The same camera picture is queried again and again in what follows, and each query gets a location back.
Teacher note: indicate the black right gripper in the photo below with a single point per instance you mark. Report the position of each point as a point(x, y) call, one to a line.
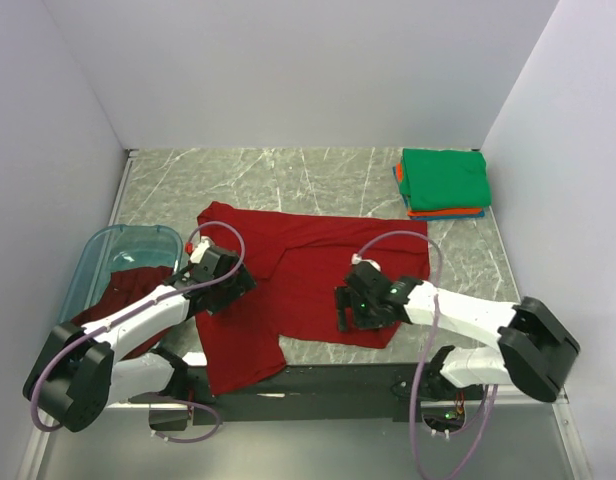
point(347, 297)

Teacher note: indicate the dark red t shirt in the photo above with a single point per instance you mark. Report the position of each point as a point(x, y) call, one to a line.
point(125, 288)

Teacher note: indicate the folded blue t shirt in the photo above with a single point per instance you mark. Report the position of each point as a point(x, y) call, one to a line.
point(448, 216)

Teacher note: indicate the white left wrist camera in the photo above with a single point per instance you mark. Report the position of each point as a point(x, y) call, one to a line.
point(195, 252)

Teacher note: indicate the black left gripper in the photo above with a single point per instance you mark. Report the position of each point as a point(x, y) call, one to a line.
point(239, 284)

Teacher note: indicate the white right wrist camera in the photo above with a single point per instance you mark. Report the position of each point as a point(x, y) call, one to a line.
point(357, 259)

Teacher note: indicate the folded orange t shirt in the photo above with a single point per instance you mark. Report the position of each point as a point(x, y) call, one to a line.
point(438, 212)

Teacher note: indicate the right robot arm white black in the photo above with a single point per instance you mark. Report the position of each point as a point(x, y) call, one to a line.
point(521, 344)

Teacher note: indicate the folded green t shirt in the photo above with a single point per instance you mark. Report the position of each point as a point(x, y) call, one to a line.
point(444, 179)

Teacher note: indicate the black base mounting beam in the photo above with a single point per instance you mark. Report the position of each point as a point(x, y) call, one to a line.
point(311, 392)

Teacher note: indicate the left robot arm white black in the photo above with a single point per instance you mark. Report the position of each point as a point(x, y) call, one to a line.
point(83, 369)

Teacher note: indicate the clear blue plastic bin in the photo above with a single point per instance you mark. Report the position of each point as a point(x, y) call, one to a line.
point(118, 248)

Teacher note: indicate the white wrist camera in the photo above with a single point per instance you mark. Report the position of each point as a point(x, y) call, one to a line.
point(357, 259)
point(195, 252)

